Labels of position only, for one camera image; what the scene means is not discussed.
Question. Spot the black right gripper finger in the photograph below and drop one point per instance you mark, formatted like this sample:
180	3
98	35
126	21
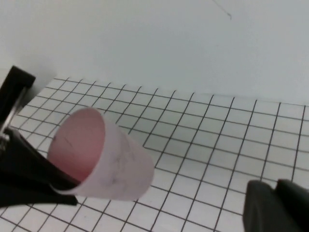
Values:
277	210

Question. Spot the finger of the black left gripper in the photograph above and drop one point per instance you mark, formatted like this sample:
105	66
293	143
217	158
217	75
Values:
29	193

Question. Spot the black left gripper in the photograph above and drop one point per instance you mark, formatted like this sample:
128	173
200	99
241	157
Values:
12	89

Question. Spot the pink translucent plastic cup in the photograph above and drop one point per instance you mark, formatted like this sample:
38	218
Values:
120	174

